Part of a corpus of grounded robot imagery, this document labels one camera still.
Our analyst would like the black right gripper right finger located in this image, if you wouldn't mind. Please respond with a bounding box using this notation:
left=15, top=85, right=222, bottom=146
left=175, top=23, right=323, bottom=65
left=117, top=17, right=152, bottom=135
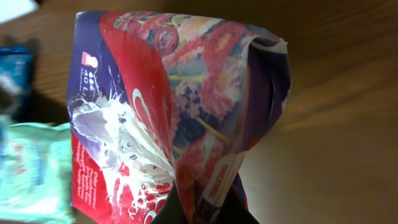
left=216, top=183, right=259, bottom=224

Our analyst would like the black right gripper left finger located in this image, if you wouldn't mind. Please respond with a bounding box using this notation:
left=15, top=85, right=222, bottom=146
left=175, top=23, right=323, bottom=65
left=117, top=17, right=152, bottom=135
left=151, top=185, right=188, bottom=224

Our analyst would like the teal wet wipes pack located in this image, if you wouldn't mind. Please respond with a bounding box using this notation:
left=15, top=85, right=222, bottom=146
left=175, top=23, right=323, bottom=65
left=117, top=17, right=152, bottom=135
left=1, top=123, right=75, bottom=223

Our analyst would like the blue Oreo cookie pack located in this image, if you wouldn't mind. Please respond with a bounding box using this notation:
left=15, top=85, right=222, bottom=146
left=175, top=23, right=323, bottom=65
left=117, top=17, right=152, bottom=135
left=1, top=46, right=34, bottom=116

